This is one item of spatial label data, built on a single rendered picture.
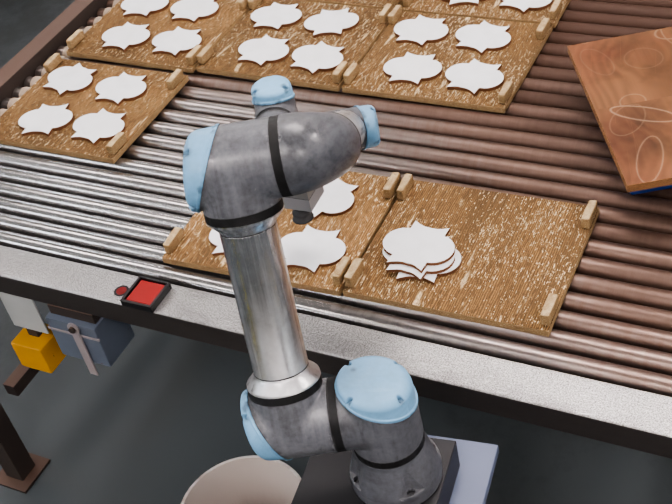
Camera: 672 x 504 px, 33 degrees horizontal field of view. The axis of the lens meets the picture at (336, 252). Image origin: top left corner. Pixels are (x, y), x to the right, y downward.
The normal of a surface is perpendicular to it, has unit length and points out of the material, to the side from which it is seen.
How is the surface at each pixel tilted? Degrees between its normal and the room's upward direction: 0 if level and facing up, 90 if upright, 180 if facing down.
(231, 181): 71
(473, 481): 0
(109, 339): 90
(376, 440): 91
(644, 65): 0
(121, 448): 0
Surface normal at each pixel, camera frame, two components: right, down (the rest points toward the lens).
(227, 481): 0.37, 0.53
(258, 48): -0.17, -0.73
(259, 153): -0.12, -0.04
